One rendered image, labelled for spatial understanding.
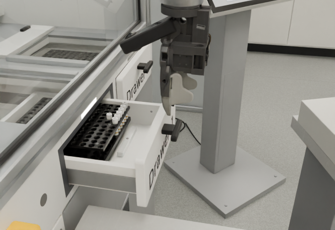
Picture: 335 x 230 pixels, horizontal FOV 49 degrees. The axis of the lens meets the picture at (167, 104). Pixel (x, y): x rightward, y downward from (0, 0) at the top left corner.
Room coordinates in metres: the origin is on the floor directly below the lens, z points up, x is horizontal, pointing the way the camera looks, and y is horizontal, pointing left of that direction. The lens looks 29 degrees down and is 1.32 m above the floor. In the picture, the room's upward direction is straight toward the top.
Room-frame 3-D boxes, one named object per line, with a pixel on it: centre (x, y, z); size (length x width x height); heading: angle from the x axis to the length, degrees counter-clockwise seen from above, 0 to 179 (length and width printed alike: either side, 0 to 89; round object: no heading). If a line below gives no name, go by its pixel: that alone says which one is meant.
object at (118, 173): (0.69, 0.22, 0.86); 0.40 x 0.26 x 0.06; 78
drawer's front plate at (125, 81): (0.98, 0.09, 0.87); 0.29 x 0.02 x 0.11; 168
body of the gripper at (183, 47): (0.64, -0.03, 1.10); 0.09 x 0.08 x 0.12; 78
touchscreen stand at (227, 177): (1.60, -0.31, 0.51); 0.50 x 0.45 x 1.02; 36
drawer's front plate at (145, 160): (0.65, 0.02, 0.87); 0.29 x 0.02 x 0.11; 168
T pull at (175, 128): (0.64, -0.01, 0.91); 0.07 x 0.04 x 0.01; 168
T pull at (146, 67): (0.98, 0.07, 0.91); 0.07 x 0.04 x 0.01; 168
